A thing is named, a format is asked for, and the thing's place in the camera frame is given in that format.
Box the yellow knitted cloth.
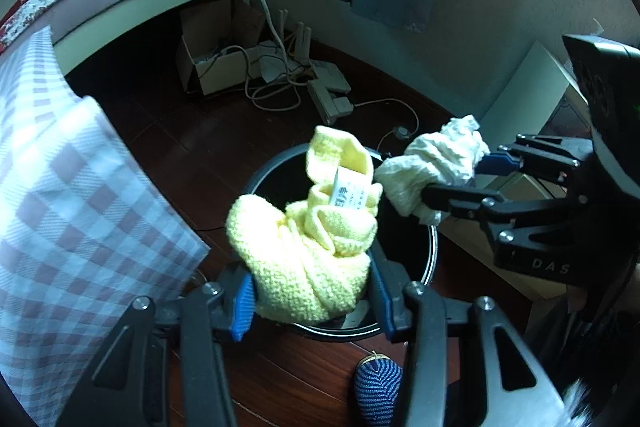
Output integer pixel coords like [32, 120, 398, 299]
[225, 125, 385, 324]

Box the blue knitted slipper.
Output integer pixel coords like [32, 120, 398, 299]
[353, 353, 404, 426]

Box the white coiled cable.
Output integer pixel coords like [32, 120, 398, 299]
[196, 44, 302, 112]

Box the white cabinet panel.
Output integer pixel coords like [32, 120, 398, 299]
[439, 41, 587, 305]

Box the open cardboard box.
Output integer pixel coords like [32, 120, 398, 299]
[175, 0, 267, 96]

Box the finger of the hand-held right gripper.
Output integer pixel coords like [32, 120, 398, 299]
[421, 183, 591, 280]
[475, 133, 596, 185]

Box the white paper towel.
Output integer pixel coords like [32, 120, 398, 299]
[375, 116, 491, 226]

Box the thin cable with inline switch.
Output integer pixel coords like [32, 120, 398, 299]
[350, 98, 422, 160]

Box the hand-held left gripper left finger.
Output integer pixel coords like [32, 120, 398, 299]
[55, 261, 258, 427]

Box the white fluffy cloth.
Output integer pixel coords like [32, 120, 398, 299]
[561, 378, 602, 427]

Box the black round trash bin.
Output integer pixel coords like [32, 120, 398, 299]
[241, 146, 440, 342]

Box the checked tablecloth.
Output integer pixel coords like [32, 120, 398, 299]
[0, 27, 212, 427]

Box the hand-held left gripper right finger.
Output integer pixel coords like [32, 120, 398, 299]
[367, 249, 576, 427]

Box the white power strip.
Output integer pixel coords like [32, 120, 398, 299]
[306, 77, 355, 124]

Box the white router with antennas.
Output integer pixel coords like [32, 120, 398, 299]
[256, 9, 315, 84]

